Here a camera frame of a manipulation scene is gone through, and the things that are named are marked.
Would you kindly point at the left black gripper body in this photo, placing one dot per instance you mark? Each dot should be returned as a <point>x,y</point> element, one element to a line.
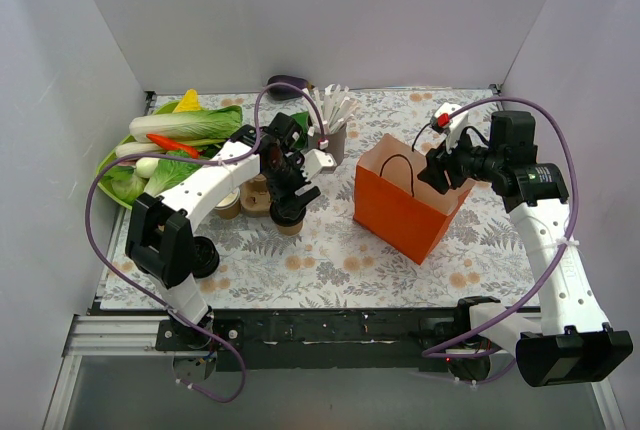
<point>292,192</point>

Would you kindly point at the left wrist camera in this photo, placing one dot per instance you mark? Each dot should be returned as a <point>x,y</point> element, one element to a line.
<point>316,162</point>

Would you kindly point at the green pepper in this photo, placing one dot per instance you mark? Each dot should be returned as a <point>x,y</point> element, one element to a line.
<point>303,120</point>

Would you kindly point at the stack of paper cups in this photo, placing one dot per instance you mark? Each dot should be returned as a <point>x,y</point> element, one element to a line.
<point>230,206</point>

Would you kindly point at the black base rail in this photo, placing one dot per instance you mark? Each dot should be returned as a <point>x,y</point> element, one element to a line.
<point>318,356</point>

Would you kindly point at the floral table mat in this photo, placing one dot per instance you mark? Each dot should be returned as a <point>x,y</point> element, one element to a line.
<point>335,263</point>

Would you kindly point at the red chili pepper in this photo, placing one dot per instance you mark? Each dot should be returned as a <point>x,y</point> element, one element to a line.
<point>171,145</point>

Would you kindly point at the yellow corn cob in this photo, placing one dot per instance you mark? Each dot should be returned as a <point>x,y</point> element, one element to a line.
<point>189,102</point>

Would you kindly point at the white radish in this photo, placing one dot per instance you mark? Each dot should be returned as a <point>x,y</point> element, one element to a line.
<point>134,150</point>

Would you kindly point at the green vegetable tray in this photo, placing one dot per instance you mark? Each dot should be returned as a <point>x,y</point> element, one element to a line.
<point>126,181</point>

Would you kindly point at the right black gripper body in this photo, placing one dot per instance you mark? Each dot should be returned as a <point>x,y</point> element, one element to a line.
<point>445,165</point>

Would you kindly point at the orange paper bag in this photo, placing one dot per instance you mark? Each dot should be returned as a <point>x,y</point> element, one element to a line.
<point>394,205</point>

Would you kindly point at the grey straw holder cup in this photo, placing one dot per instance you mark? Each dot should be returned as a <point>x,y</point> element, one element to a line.
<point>336,143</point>

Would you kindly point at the green lettuce leaf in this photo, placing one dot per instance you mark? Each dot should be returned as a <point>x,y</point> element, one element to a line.
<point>167,175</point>

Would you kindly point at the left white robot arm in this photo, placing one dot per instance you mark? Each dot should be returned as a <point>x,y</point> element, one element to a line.
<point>161,239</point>

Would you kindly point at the napa cabbage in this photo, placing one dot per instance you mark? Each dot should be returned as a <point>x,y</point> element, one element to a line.
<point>189,126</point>

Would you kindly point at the aluminium frame rail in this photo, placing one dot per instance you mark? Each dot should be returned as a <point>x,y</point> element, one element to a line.
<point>145,333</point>

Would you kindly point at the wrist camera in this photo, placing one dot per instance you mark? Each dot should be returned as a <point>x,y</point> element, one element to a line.
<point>316,162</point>
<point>445,120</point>

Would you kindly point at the purple eggplant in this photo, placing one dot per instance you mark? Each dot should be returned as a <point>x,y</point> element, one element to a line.
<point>285,87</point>

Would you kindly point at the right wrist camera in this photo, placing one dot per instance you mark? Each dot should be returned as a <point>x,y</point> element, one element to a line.
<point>445,120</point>

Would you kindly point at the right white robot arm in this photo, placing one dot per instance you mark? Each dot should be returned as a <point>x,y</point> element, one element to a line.
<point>574,341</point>

